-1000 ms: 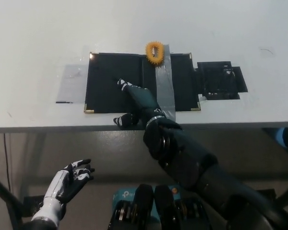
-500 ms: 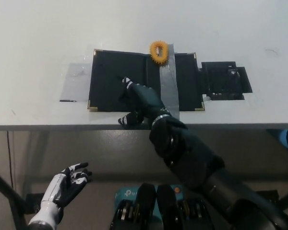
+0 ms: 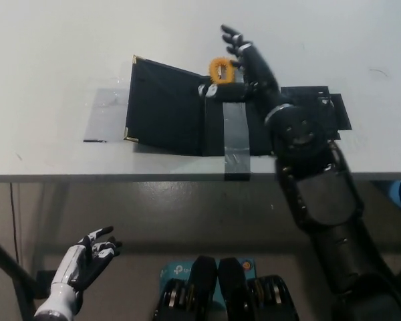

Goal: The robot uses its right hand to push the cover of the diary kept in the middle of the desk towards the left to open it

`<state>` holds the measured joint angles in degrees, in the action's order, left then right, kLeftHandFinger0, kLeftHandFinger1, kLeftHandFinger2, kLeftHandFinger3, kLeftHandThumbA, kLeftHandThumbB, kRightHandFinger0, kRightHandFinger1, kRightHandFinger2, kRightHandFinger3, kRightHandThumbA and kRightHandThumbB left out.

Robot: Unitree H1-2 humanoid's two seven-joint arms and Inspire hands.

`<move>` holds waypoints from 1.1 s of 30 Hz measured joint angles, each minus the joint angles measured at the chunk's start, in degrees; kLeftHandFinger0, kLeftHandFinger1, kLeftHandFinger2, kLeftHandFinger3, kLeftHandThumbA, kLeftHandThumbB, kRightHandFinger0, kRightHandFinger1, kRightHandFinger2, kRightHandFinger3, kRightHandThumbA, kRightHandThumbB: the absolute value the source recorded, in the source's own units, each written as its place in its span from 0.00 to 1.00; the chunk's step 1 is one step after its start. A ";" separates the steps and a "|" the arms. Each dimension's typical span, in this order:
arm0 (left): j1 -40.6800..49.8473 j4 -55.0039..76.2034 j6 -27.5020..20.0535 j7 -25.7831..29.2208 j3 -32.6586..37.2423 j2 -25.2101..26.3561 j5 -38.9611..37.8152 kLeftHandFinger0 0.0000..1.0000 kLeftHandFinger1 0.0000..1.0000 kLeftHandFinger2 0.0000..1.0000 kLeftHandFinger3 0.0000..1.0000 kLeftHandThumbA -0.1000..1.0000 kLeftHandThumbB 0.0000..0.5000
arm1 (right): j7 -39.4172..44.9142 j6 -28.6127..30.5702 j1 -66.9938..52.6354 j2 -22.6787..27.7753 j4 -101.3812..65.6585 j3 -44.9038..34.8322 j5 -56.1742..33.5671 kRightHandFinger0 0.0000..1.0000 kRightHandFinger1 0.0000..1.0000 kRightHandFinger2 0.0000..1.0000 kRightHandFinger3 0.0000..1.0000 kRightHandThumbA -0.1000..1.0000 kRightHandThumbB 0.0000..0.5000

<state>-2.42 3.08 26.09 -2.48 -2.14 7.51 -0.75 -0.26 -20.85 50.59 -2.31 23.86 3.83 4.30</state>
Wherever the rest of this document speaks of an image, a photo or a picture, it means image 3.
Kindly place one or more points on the black taped patch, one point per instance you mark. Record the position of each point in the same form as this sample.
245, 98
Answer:
335, 107

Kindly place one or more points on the black USC diary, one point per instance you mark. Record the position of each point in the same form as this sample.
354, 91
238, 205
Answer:
167, 110

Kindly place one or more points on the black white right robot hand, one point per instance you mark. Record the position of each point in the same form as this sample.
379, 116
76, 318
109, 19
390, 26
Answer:
257, 73

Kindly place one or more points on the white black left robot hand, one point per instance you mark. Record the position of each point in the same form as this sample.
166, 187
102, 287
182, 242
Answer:
83, 259

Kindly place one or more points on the black diagonal table leg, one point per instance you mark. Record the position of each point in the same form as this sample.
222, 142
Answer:
6, 264

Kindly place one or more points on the black table foot plate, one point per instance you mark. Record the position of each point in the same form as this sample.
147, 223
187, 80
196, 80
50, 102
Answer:
46, 284

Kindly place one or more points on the clear plastic taped sheet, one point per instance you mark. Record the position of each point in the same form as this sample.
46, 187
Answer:
103, 113

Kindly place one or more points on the teal tp-link box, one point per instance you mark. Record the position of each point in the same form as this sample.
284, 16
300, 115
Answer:
177, 271

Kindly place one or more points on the grey duct tape strip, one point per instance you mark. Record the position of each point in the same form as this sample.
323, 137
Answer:
235, 140

